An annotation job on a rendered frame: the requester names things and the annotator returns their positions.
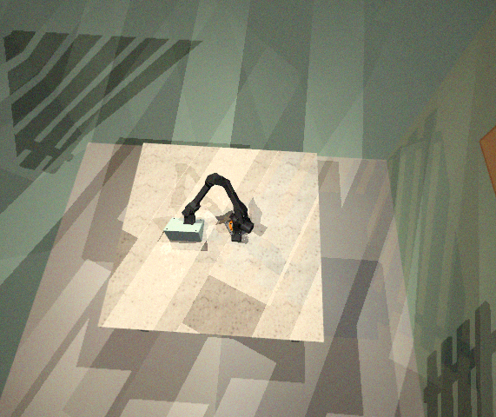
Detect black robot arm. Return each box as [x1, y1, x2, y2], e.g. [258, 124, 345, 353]
[182, 173, 254, 234]

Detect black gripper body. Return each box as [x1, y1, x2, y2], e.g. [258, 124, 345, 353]
[231, 224, 241, 242]

